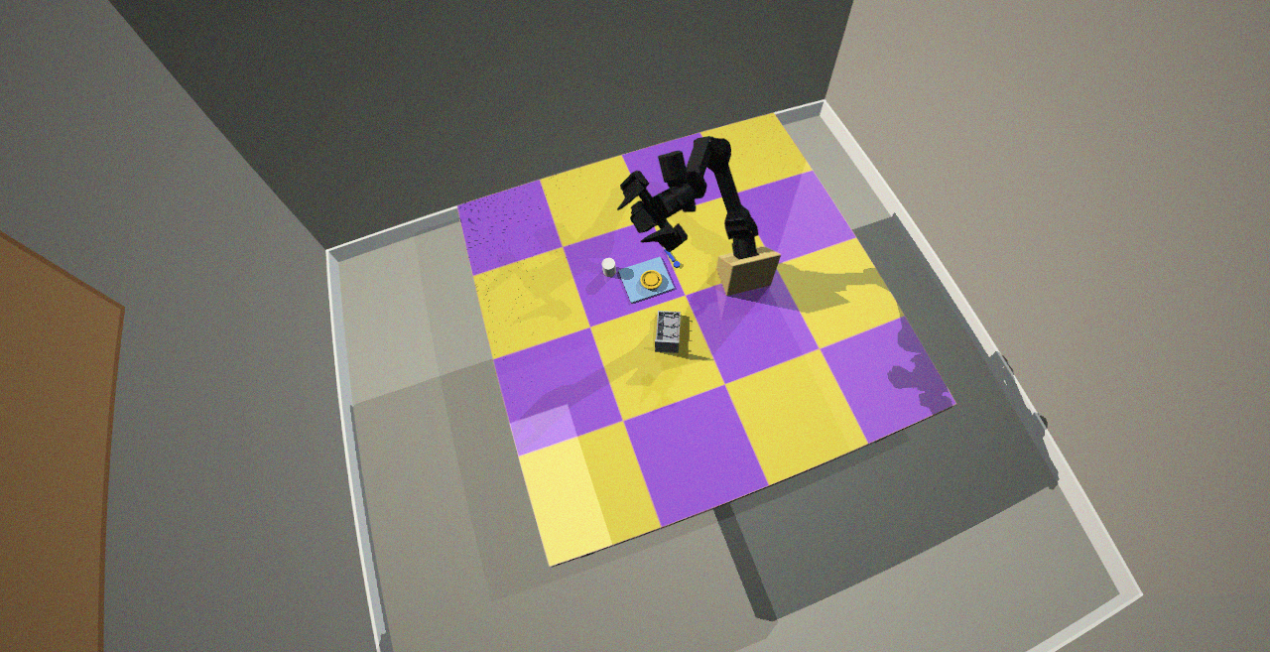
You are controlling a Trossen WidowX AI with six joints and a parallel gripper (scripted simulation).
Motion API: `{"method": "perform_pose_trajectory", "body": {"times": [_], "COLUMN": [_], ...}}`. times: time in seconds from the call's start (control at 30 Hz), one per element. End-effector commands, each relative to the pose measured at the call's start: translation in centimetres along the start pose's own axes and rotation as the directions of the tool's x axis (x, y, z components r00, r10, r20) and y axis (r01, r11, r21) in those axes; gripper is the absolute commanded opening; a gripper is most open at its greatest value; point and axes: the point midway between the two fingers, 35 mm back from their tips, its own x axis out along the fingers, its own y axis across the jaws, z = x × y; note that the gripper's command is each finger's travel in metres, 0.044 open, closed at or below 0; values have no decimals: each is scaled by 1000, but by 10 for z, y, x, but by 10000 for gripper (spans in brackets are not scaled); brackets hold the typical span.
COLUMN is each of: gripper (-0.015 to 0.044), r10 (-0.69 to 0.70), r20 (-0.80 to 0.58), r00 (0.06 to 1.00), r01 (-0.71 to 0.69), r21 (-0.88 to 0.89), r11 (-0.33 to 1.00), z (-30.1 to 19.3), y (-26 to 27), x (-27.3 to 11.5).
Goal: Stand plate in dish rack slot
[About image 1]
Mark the light blue square mat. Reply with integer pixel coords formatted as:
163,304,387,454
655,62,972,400
618,257,674,304

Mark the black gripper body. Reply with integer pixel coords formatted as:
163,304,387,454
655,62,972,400
620,170,688,252

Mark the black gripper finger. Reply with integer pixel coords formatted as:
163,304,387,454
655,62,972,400
641,224,678,247
617,180,644,210

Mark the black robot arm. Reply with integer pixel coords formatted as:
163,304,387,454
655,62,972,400
630,136,759,259

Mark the grey dish rack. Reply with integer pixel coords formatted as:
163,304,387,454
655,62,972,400
655,311,681,353

